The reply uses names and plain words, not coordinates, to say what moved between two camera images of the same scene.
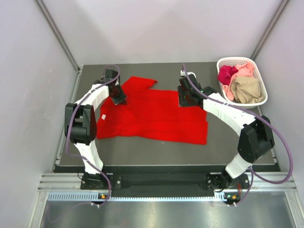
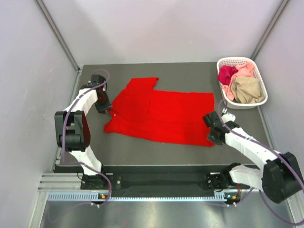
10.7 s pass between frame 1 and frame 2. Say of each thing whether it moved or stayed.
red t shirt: stayed
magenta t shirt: stayed
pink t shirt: stayed
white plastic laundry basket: stayed
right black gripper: moved
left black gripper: moved
